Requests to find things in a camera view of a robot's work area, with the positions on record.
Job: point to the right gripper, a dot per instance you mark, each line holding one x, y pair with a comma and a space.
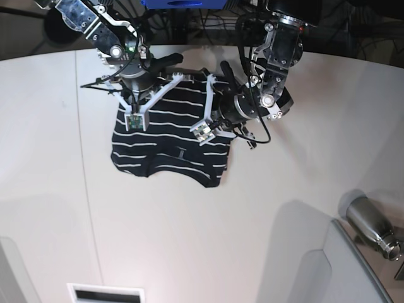
141, 80

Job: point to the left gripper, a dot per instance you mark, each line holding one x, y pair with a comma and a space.
233, 107

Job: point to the navy white striped t-shirt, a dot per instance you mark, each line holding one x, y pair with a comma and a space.
168, 144

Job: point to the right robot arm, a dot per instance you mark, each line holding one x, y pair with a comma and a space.
122, 41

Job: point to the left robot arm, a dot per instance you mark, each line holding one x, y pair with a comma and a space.
269, 44

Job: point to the blue box with oval hole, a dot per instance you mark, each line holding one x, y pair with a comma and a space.
177, 4

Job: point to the black round stand base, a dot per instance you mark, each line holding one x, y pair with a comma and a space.
56, 32

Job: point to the stainless steel water bottle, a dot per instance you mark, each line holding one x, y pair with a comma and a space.
374, 228

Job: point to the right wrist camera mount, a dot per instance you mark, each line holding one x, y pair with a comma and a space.
137, 105

